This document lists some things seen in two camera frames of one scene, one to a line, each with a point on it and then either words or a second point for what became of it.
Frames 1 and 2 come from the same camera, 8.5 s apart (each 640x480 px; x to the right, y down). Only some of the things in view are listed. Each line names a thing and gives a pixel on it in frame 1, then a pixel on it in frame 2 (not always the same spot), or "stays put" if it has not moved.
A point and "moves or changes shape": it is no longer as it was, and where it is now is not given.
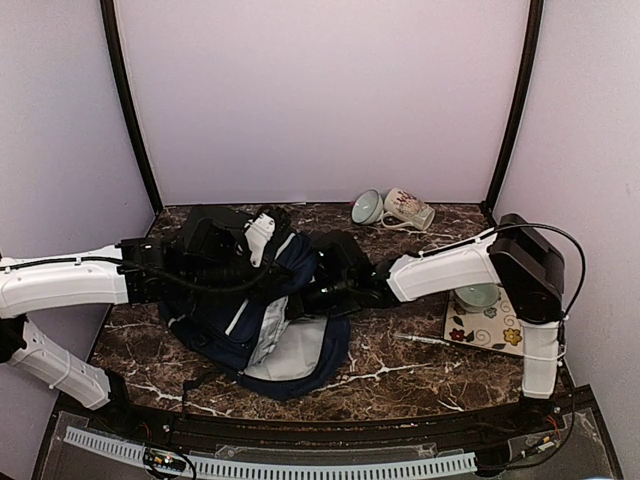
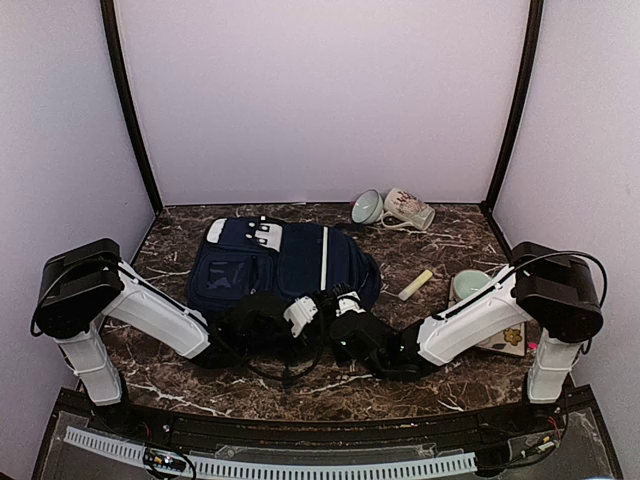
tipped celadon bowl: [367, 206] stays put
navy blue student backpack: [258, 333] moves or changes shape
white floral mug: [406, 207] stays put
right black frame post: [534, 33] stays put
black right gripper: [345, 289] -> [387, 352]
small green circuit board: [170, 461] stays put
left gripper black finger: [282, 224] -> [322, 302]
